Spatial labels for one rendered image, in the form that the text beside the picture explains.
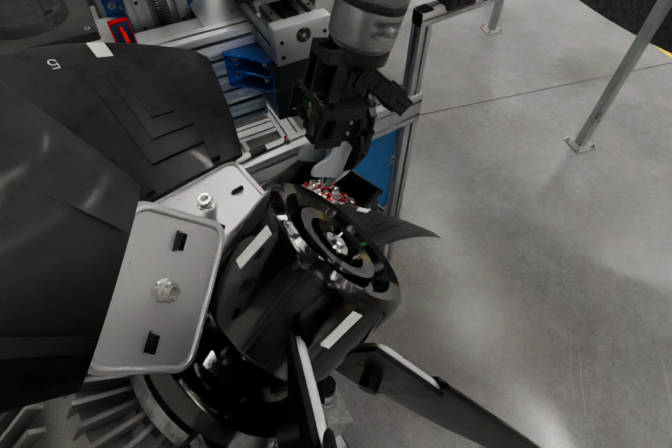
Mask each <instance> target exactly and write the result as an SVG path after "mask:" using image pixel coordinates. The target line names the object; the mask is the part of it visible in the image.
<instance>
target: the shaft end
mask: <svg viewBox="0 0 672 448"><path fill-rule="evenodd" d="M324 237H325V240H326V241H327V243H328V244H329V245H330V246H331V247H332V248H333V249H334V250H335V251H337V252H338V253H340V254H342V255H347V254H348V248H347V246H346V245H345V242H344V241H343V239H342V238H341V237H339V236H338V235H335V234H333V233H331V232H326V233H325V234H324Z"/></svg>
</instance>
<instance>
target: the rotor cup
mask: <svg viewBox="0 0 672 448"><path fill-rule="evenodd" d="M265 226H268V228H269V230H270V232H271V233H272V235H271V236H270V237H269V238H268V239H267V240H266V241H265V242H264V244H263V245H262V246H261V247H260V248H259V249H258V250H257V252H256V253H255V254H254V255H253V256H252V257H251V258H250V259H249V261H248V262H247V263H246V264H245V265H244V266H243V267H242V268H241V269H240V268H239V265H238V263H237V261H236V260H237V259H238V257H239V256H240V255H241V254H242V253H243V252H244V250H245V249H246V248H247V247H248V246H249V245H250V244H251V242H252V241H253V240H254V239H255V238H256V237H257V236H258V234H259V233H260V232H261V231H262V230H263V229H264V228H265ZM326 232H331V233H333V234H335V235H338V236H339V237H341V238H342V239H343V241H344V242H345V245H346V246H347V248H348V254H347V255H342V254H340V253H338V252H337V251H335V250H334V249H333V248H332V247H331V246H330V245H329V244H328V243H327V241H326V240H325V237H324V234H325V233H326ZM400 303H401V290H400V286H399V283H398V280H397V277H396V275H395V273H394V271H393V269H392V267H391V265H390V264H389V262H388V260H387V259H386V258H385V256H384V255H383V253H382V252H381V251H380V249H379V248H378V247H377V246H376V244H375V243H374V242H373V241H372V240H371V239H370V237H369V236H368V235H367V234H366V233H365V232H364V231H363V230H362V229H361V228H360V227H359V226H358V225H357V224H356V223H355V222H354V221H353V220H352V219H350V218H349V217H348V216H347V215H346V214H345V213H344V212H342V211H341V210H340V209H339V208H337V207H336V206H335V205H333V204H332V203H331V202H329V201H328V200H326V199H325V198H323V197H322V196H320V195H318V194H317V193H315V192H313V191H311V190H309V189H307V188H305V187H302V186H299V185H296V184H291V183H284V182H281V183H276V184H275V185H273V186H272V187H270V188H269V189H267V190H266V191H265V192H264V193H263V195H262V196H261V197H260V198H259V199H258V201H257V202H256V203H255V204H254V205H253V206H252V208H251V209H250V210H249V211H248V212H247V213H246V215H245V216H244V217H243V218H242V219H241V221H240V222H239V223H238V224H237V225H236V226H235V228H234V229H233V230H232V231H231V232H230V234H229V235H228V236H227V237H226V238H225V243H224V247H223V251H222V255H221V259H220V263H219V267H218V271H217V275H216V279H215V283H214V287H213V291H212V295H211V299H210V302H209V306H208V310H207V314H206V318H205V322H204V326H203V330H202V334H201V338H200V342H199V346H198V350H197V354H196V357H195V359H194V361H193V363H192V364H191V365H190V368H189V370H188V371H182V372H180V373H174V374H149V376H150V378H151V380H152V382H153V384H154V386H155V388H156V389H157V391H158V392H159V394H160V395H161V397H162V398H163V400H164V401H165V402H166V404H167V405H168V406H169V407H170V408H171V409H172V411H173V412H174V413H175V414H176V415H177V416H178V417H179V418H180V419H181V420H182V421H184V422H185V423H186V424H187V425H188V426H189V427H191V428H192V429H193V430H195V431H196V432H198V433H199V434H201V435H202V436H204V437H206V438H207V439H209V440H211V441H213V442H215V443H218V444H220V445H222V446H225V447H228V448H275V447H277V443H276V436H275V426H274V423H276V421H278V420H282V419H286V418H289V398H288V359H287V330H290V329H293V330H294V333H295V336H300V337H301V339H302V340H303V341H304V343H305V345H306V347H307V351H308V355H309V359H310V363H311V366H312V370H313V374H314V378H315V382H316V385H317V382H318V381H321V380H323V379H325V378H326V377H328V376H329V375H330V374H331V373H332V372H333V371H334V370H335V369H336V368H337V367H338V366H339V365H340V364H341V363H342V362H344V361H345V360H346V359H347V358H348V357H349V356H350V355H351V354H352V353H353V352H354V351H355V350H356V349H357V348H358V347H359V346H360V345H361V344H362V343H364V342H365V341H366V340H367V339H368V338H369V337H370V336H371V335H372V334H373V333H374V332H375V331H376V330H377V329H378V328H379V327H380V326H381V325H382V324H384V323H385V322H386V321H387V320H388V319H389V318H390V317H391V316H392V315H393V314H394V313H395V311H396V310H397V308H398V306H399V305H400ZM353 311H354V312H356V313H358V314H360V315H362V317H361V318H360V319H359V320H358V321H357V322H355V323H354V324H353V325H352V326H351V327H350V328H349V329H348V330H347V331H346V332H345V333H344V334H343V335H342V336H341V337H340V338H339V339H338V340H337V341H336V342H335V343H334V344H333V345H332V346H331V347H330V348H329V349H328V348H326V347H323V346H321V345H320V343H321V342H322V341H323V340H324V339H325V338H326V337H327V336H328V335H329V334H331V333H332V332H333V331H334V330H335V329H336V328H337V327H338V326H339V325H340V324H341V323H342V322H343V321H344V320H345V319H346V318H347V317H348V316H349V315H350V314H351V313H352V312H353Z"/></svg>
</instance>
